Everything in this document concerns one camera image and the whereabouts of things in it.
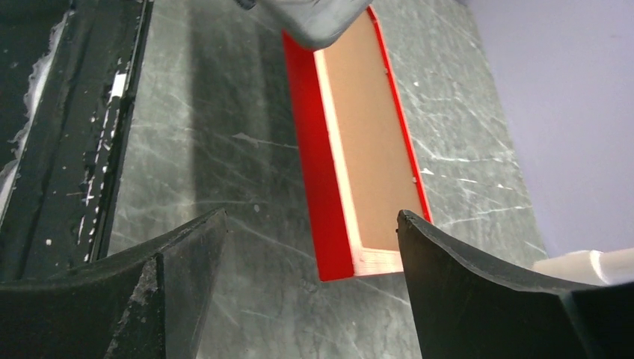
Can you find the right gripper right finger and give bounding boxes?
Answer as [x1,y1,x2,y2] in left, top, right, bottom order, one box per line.
[397,210,633,358]

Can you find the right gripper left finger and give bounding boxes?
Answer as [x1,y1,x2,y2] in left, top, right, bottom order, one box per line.
[1,209,228,358]

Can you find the orange wooden picture frame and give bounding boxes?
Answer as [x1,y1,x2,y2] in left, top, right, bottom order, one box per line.
[283,7,431,282]

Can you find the brown backing board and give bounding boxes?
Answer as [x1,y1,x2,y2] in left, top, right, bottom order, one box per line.
[316,9,424,251]

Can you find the white PVC pipe stand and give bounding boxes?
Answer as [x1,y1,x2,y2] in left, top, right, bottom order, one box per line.
[532,248,633,286]

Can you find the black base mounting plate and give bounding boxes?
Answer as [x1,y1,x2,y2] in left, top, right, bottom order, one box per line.
[1,1,153,283]

